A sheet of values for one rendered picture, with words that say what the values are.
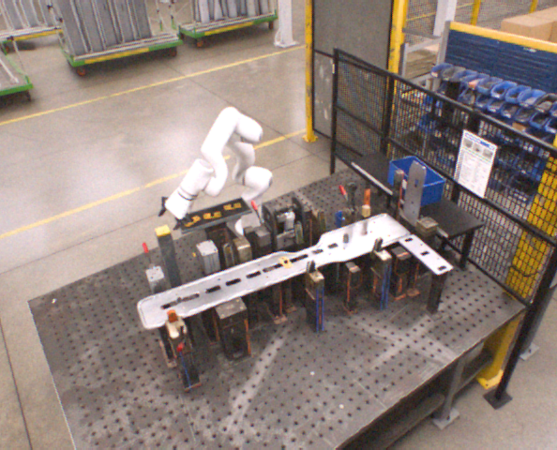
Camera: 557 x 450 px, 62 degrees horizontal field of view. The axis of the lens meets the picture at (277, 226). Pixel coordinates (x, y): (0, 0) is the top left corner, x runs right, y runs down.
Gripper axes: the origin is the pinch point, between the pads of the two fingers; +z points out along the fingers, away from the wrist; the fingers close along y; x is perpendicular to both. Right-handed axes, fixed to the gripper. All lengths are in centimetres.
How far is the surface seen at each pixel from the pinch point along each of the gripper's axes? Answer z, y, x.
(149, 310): 33.7, -19.3, 10.1
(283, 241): -6, -38, -53
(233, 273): 9.4, -33.0, -20.4
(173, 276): 36.6, -8.3, -24.0
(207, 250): 6.8, -17.8, -15.6
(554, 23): -252, -70, -468
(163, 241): 18.4, 2.1, -13.7
